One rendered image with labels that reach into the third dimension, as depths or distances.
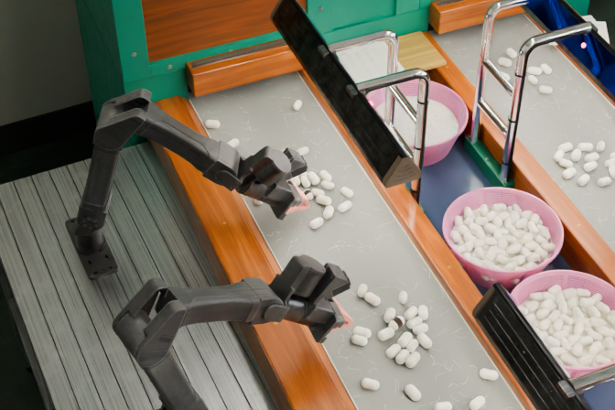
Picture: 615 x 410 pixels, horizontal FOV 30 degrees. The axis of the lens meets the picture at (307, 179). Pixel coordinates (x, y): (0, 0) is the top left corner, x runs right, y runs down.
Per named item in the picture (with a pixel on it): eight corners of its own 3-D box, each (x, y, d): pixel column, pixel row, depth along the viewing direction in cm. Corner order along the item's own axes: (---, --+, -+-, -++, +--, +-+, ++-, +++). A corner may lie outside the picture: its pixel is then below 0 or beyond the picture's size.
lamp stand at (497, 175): (502, 199, 275) (525, 47, 244) (462, 147, 288) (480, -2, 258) (570, 178, 280) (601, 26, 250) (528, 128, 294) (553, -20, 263)
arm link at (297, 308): (304, 283, 221) (278, 275, 217) (318, 300, 217) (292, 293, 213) (285, 311, 223) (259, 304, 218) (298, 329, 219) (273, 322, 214)
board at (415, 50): (329, 96, 290) (329, 92, 289) (307, 62, 300) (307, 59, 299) (446, 65, 299) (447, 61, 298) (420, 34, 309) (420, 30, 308)
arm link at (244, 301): (264, 271, 215) (131, 278, 194) (292, 301, 210) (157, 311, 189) (240, 322, 220) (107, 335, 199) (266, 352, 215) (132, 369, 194)
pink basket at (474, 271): (507, 321, 247) (512, 292, 241) (415, 256, 261) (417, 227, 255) (581, 258, 260) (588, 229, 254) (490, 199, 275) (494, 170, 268)
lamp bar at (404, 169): (385, 189, 224) (386, 162, 219) (270, 20, 267) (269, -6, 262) (422, 178, 226) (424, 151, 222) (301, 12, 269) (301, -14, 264)
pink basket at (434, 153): (443, 188, 278) (447, 158, 271) (342, 157, 286) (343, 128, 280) (479, 124, 295) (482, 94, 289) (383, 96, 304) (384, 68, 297)
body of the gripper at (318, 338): (322, 285, 227) (296, 277, 222) (343, 322, 220) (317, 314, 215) (303, 308, 229) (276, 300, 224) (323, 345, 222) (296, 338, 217)
